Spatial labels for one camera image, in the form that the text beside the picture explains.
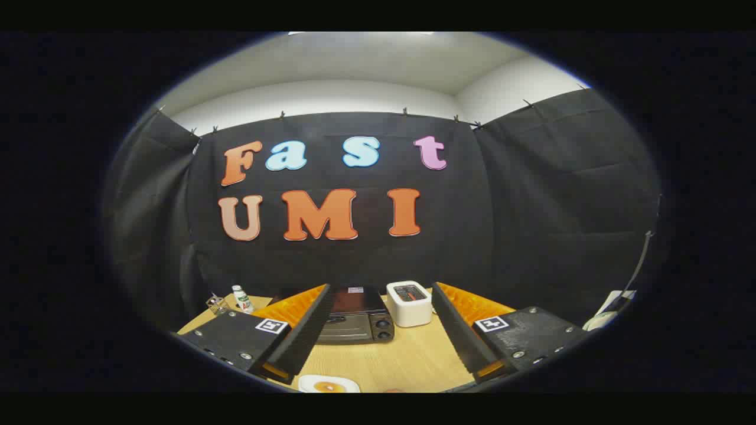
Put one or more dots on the white rectangular plate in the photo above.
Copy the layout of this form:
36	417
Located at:
307	383

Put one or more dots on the black backdrop cloth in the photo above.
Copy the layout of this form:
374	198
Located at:
531	206

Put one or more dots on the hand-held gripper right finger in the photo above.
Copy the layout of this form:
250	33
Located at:
458	330

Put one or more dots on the white bottle with green label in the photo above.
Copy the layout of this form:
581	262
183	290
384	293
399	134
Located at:
242	301

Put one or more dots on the white bread toaster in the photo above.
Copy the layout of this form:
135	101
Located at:
409	310

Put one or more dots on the black toaster oven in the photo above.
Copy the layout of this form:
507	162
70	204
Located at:
354	321

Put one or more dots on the sugared donut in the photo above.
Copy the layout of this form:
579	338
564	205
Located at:
329	387

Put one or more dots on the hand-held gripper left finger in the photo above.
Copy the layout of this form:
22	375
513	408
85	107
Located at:
307	330

